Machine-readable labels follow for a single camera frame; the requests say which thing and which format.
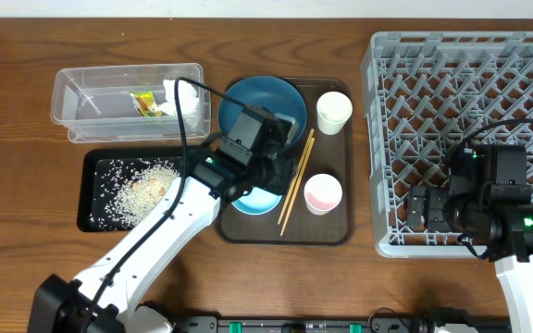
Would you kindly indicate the brown serving tray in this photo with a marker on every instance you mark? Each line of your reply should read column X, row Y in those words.
column 331, row 154

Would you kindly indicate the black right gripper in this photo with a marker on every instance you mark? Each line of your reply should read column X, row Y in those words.
column 416, row 206

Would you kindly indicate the white paper cup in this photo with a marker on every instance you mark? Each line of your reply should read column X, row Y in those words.
column 333, row 111

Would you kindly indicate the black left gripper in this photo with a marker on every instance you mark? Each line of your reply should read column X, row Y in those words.
column 285, row 177

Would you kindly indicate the dark blue plate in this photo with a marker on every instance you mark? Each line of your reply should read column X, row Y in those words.
column 276, row 95

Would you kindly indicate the pink cup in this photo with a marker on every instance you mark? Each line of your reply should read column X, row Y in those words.
column 322, row 193

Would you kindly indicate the yellow orange snack wrapper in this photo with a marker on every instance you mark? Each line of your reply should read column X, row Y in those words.
column 145, row 105

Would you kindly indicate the clear plastic waste bin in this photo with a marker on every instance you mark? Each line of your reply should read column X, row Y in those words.
column 95, row 105

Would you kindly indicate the leftover rice pile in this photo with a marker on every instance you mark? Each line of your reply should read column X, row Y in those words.
column 126, row 190

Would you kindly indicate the white napkin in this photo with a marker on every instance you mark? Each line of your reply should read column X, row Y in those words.
column 188, row 97

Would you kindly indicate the light blue bowl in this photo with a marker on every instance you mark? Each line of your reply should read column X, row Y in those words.
column 256, row 202

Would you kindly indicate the wooden chopstick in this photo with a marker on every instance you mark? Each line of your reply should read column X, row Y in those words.
column 287, row 215
column 295, row 177

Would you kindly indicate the black rail at table edge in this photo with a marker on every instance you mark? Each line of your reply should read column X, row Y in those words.
column 441, row 321

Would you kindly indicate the grey dishwasher rack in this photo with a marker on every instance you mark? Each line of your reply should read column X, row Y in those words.
column 423, row 93

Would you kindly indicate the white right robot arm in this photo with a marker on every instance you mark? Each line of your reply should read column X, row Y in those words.
column 494, row 223

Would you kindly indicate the black food waste tray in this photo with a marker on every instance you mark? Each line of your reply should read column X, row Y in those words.
column 89, row 164

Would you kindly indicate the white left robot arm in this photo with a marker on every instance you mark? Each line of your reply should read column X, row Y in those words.
column 106, row 297

